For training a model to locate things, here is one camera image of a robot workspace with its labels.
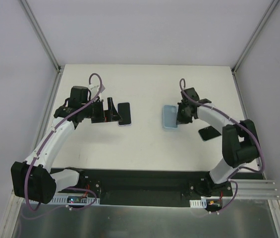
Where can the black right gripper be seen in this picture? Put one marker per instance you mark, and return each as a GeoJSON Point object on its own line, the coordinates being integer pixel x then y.
{"type": "Point", "coordinates": [182, 113]}

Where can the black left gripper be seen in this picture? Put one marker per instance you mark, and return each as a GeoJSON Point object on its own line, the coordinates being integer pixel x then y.
{"type": "Point", "coordinates": [100, 112]}

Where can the lavender phone case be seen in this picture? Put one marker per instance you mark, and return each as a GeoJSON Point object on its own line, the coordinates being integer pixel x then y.
{"type": "Point", "coordinates": [125, 125]}

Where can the black phone blue edge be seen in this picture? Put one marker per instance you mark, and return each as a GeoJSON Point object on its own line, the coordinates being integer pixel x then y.
{"type": "Point", "coordinates": [124, 113]}

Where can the light blue phone case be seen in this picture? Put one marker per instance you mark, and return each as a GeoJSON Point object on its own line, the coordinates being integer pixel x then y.
{"type": "Point", "coordinates": [169, 115]}

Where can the black phone teal edge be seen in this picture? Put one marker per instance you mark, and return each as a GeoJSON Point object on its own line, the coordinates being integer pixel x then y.
{"type": "Point", "coordinates": [208, 133]}

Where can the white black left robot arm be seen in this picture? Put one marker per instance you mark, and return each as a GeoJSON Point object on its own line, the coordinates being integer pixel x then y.
{"type": "Point", "coordinates": [32, 179]}

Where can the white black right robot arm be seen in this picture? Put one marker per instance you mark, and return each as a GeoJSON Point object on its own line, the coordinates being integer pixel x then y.
{"type": "Point", "coordinates": [156, 144]}

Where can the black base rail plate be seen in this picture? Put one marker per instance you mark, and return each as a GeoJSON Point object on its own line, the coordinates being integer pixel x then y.
{"type": "Point", "coordinates": [150, 188]}

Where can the right slotted cable duct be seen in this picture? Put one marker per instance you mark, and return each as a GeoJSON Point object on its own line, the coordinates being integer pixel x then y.
{"type": "Point", "coordinates": [200, 204]}

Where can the slotted cable duct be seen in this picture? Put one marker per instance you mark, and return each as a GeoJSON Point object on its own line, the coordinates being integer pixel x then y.
{"type": "Point", "coordinates": [200, 204]}
{"type": "Point", "coordinates": [73, 200]}

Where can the left slotted cable duct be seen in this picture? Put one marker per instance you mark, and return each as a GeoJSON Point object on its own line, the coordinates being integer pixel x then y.
{"type": "Point", "coordinates": [73, 200]}

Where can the aluminium frame rail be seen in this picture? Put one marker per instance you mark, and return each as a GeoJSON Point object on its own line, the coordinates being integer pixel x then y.
{"type": "Point", "coordinates": [254, 189]}

